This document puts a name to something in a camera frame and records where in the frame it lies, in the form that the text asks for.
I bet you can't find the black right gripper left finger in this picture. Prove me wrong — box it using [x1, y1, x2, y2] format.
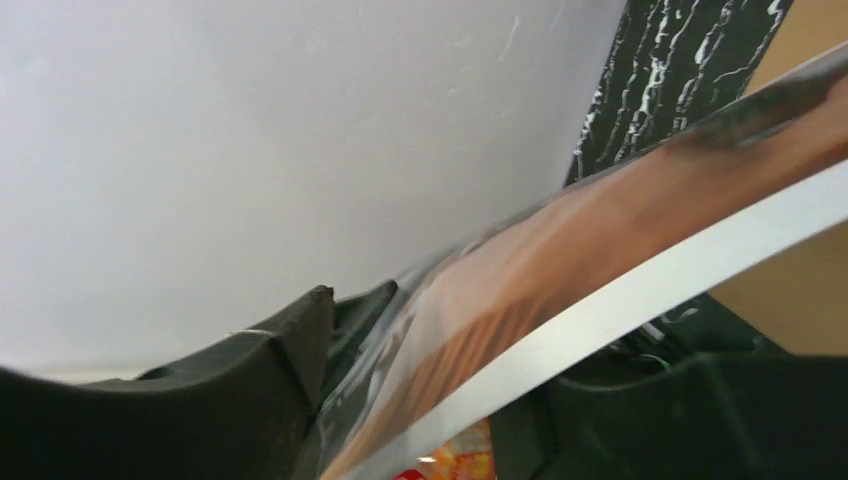
[1, 286, 334, 479]

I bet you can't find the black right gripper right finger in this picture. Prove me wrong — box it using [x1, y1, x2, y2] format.
[490, 354, 847, 479]

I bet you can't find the brown cardboard backing board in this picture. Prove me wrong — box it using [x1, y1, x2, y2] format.
[710, 0, 847, 355]

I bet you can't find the printed photo with white border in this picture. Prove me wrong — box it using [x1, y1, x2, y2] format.
[295, 45, 847, 479]

